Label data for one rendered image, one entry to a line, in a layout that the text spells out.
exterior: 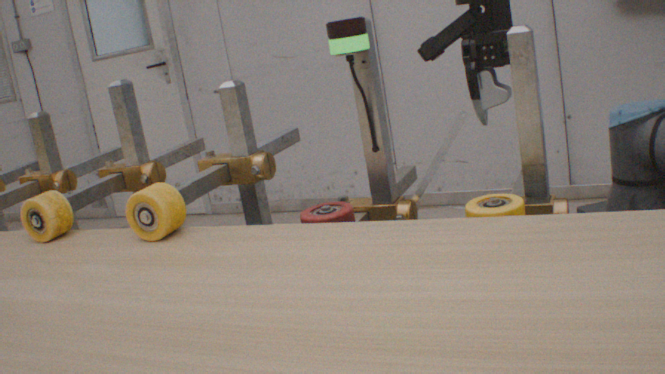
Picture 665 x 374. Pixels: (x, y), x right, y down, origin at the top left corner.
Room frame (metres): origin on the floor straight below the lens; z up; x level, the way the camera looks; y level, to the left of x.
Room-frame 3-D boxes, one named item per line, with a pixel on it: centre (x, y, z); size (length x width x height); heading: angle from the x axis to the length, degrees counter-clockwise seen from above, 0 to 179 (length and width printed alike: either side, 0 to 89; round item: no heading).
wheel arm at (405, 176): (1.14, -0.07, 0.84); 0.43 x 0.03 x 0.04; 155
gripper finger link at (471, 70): (1.05, -0.25, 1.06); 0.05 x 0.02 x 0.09; 155
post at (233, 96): (1.17, 0.14, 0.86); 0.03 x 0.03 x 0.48; 65
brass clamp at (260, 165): (1.18, 0.16, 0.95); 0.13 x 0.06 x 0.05; 65
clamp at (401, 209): (1.07, -0.06, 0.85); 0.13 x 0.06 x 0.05; 65
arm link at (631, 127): (1.49, -0.76, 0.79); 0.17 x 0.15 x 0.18; 26
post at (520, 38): (0.96, -0.31, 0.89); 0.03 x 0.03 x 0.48; 65
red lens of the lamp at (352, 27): (1.02, -0.06, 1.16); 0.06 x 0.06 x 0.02
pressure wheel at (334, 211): (0.95, 0.02, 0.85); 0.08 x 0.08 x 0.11
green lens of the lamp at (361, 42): (1.02, -0.06, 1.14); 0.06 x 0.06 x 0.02
